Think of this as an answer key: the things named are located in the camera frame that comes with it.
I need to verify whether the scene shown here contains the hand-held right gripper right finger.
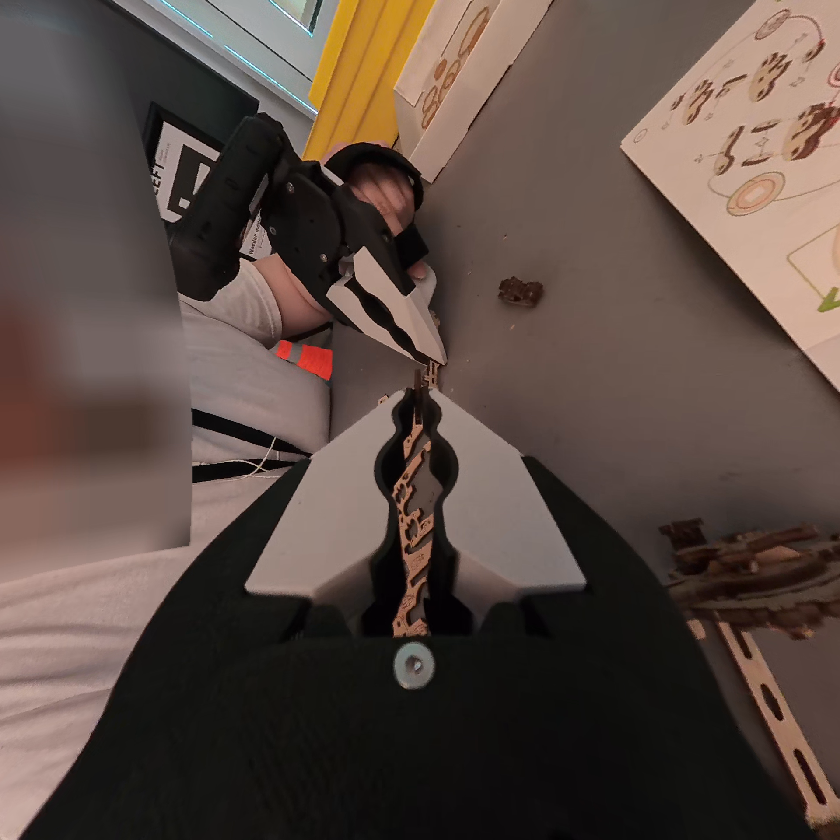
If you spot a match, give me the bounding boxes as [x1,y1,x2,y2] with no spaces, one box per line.
[427,387,587,637]

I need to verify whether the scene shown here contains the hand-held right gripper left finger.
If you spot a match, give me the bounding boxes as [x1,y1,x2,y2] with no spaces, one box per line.
[244,387,408,637]

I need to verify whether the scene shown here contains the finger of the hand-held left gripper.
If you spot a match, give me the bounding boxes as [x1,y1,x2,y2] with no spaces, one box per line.
[325,274,429,362]
[353,243,450,366]

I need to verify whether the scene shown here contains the person's left forearm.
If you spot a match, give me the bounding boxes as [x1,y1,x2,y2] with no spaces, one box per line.
[180,257,336,352]

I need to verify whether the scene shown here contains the laser-cut wooden parts sheet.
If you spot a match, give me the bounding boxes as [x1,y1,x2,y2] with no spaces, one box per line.
[390,420,435,637]

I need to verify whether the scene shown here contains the assembled wooden model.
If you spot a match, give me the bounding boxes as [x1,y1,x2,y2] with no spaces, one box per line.
[658,518,840,643]

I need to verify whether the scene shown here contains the person's left hand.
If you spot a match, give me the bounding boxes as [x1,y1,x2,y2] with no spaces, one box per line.
[348,163,416,236]

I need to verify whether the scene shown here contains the orange reflective strip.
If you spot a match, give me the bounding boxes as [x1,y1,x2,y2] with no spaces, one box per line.
[276,339,333,382]

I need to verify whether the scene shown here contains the dark wooden gear block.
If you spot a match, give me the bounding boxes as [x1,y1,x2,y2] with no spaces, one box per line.
[497,277,545,308]

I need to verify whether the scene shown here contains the black framed printed card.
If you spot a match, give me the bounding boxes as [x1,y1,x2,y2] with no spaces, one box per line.
[144,101,271,260]

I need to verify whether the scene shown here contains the yellow plastic bin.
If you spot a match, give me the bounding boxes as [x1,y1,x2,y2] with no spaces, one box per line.
[303,0,437,161]

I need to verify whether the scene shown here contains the white cardboard box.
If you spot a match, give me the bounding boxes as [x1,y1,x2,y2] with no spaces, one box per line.
[394,0,555,185]

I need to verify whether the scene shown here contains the white framed window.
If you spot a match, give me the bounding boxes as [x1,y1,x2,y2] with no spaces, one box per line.
[108,0,342,119]

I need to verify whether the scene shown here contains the open instruction booklet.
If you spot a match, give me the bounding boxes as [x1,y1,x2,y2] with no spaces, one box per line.
[620,0,840,395]

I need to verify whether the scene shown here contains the perforated wooden strip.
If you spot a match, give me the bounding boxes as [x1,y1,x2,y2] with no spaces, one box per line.
[686,617,829,829]

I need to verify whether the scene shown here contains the white cable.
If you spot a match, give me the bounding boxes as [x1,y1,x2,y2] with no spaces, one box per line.
[192,436,293,480]

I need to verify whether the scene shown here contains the black strap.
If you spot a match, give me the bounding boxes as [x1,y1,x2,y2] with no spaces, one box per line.
[192,408,311,485]

